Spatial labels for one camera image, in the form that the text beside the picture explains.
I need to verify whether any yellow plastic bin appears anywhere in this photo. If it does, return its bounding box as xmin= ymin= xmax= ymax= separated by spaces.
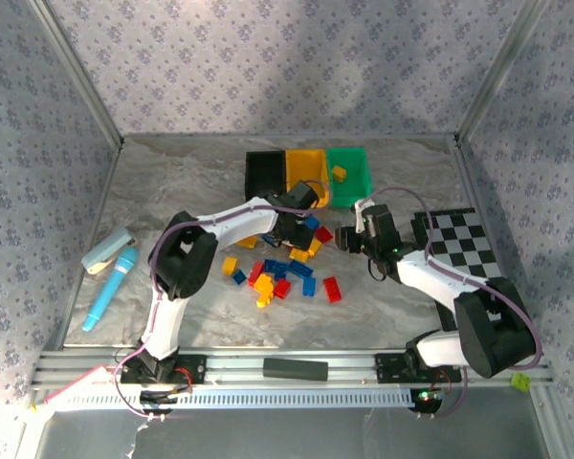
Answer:
xmin=283 ymin=148 xmax=332 ymax=209

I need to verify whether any black plastic bin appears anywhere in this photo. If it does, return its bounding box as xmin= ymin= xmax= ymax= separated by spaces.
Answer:
xmin=245 ymin=149 xmax=289 ymax=205

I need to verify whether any green plastic bin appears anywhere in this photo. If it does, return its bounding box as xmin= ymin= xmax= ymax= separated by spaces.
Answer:
xmin=324 ymin=146 xmax=375 ymax=211

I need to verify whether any black white checkerboard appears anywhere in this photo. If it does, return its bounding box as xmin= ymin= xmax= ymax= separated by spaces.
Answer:
xmin=409 ymin=207 xmax=507 ymax=334

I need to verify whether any dark grey rectangular block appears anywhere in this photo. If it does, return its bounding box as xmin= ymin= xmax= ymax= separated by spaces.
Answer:
xmin=262 ymin=357 xmax=329 ymax=383

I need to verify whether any light blue stapler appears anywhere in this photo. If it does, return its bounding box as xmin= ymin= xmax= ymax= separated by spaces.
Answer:
xmin=80 ymin=227 xmax=138 ymax=276

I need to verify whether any blue marker pen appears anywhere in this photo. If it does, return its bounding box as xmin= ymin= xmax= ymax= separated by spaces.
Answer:
xmin=81 ymin=246 xmax=141 ymax=333

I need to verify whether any red and white strip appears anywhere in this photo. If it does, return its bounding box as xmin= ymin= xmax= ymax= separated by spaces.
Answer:
xmin=30 ymin=364 xmax=112 ymax=413

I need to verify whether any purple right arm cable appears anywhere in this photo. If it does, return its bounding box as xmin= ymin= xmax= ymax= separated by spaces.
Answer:
xmin=363 ymin=186 xmax=542 ymax=418

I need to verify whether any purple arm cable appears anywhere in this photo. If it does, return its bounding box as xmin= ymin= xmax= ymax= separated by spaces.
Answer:
xmin=113 ymin=179 xmax=335 ymax=418
xmin=363 ymin=186 xmax=542 ymax=418

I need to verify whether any aluminium frame side rail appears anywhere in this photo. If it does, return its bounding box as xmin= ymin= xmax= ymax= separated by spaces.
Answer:
xmin=453 ymin=141 xmax=554 ymax=372
xmin=51 ymin=142 xmax=123 ymax=351

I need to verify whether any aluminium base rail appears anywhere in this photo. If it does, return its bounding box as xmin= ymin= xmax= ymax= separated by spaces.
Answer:
xmin=31 ymin=348 xmax=555 ymax=389

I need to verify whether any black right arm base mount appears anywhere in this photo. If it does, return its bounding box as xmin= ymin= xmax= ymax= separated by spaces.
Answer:
xmin=374 ymin=352 xmax=463 ymax=384

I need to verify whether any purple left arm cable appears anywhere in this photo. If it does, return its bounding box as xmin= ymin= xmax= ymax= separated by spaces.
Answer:
xmin=113 ymin=179 xmax=335 ymax=418

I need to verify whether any white slotted cable duct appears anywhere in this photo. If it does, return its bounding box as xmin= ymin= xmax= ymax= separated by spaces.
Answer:
xmin=69 ymin=387 xmax=413 ymax=410

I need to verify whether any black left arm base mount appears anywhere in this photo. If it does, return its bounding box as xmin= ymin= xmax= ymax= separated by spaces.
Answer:
xmin=119 ymin=351 xmax=208 ymax=386

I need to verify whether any aluminium frame post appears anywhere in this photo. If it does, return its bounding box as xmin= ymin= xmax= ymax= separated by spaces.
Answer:
xmin=453 ymin=0 xmax=552 ymax=145
xmin=27 ymin=0 xmax=126 ymax=150

